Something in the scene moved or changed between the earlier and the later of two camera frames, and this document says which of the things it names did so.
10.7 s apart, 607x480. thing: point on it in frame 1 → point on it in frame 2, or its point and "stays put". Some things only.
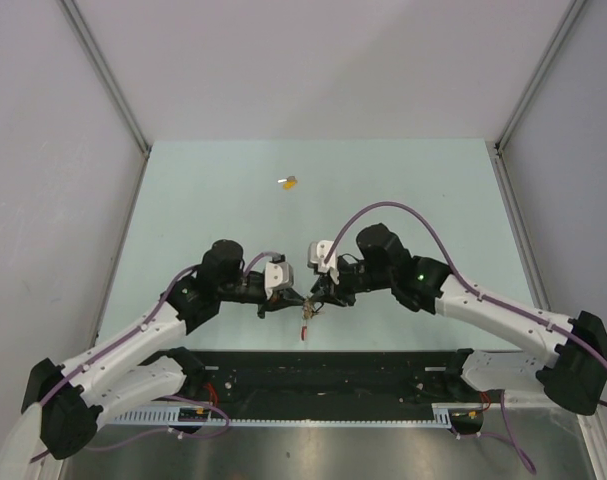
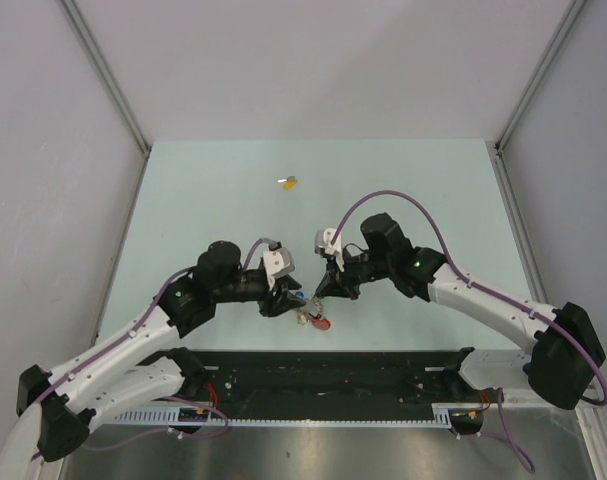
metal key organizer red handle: [307, 311] → [321, 323]
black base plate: [328, 379] stays put
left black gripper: [280, 298] stays put
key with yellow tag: [288, 183] stays put
